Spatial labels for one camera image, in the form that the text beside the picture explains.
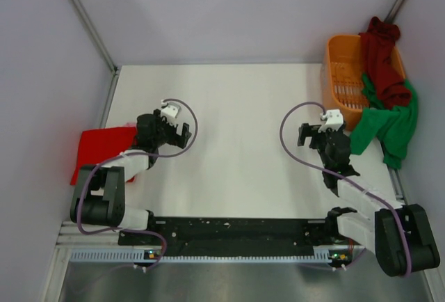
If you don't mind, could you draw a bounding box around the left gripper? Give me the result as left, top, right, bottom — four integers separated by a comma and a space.
152, 109, 191, 148

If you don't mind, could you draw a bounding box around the red teddy bear t-shirt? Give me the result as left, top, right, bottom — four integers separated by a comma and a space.
70, 123, 136, 186

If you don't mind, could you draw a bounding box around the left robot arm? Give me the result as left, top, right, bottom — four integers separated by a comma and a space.
70, 105, 197, 244

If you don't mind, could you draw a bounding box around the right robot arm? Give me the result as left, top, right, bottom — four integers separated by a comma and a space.
297, 123, 441, 277

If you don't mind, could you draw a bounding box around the orange plastic basket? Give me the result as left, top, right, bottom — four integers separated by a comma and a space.
321, 34, 405, 132

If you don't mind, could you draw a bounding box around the green t-shirt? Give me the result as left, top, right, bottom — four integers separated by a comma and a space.
350, 73, 419, 170

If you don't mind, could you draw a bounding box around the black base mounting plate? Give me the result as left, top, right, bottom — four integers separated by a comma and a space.
118, 216, 352, 257

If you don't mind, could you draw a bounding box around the dark red t-shirt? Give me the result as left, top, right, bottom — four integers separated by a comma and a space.
359, 17, 412, 109

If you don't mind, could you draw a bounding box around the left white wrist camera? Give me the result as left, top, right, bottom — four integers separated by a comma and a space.
160, 100, 181, 120

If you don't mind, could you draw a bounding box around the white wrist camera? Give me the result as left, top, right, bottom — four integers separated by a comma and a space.
318, 109, 344, 133
160, 100, 181, 120

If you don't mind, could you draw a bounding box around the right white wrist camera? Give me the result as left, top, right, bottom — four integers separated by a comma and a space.
318, 109, 344, 133

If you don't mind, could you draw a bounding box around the aluminium frame rail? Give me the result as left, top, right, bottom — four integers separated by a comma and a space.
57, 216, 342, 246

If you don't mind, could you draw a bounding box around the left corner aluminium post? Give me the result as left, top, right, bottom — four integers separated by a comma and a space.
54, 0, 118, 73

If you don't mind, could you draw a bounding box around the grey slotted cable duct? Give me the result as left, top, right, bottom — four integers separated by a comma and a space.
70, 248, 332, 264

